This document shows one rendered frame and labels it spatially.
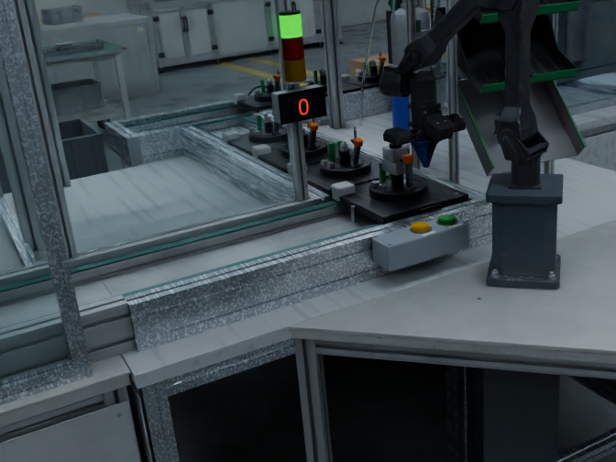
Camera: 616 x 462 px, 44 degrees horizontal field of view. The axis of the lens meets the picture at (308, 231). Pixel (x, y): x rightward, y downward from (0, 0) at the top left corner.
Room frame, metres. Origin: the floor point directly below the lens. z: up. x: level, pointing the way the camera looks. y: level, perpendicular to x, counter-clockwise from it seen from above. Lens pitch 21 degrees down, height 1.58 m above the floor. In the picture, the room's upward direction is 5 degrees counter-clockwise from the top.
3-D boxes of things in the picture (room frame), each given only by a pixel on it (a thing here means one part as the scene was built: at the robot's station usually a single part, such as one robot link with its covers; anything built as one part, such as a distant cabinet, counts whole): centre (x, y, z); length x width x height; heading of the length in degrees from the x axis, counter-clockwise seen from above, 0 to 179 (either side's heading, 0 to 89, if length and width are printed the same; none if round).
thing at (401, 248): (1.55, -0.24, 0.93); 0.21 x 0.07 x 0.06; 116
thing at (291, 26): (1.80, 0.00, 1.38); 0.05 x 0.05 x 0.05
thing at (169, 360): (2.18, -0.04, 0.84); 1.50 x 1.41 x 0.03; 116
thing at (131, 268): (1.67, 0.05, 0.91); 0.84 x 0.28 x 0.10; 116
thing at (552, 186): (1.49, -0.45, 0.96); 0.15 x 0.15 x 0.20; 70
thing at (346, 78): (3.32, -0.34, 1.01); 0.24 x 0.24 x 0.13; 26
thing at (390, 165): (1.79, -0.22, 1.06); 0.08 x 0.04 x 0.07; 26
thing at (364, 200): (1.78, -0.23, 0.96); 0.24 x 0.24 x 0.02; 26
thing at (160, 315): (1.52, -0.04, 0.91); 0.89 x 0.06 x 0.11; 116
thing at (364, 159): (2.01, -0.12, 1.01); 0.24 x 0.24 x 0.13; 26
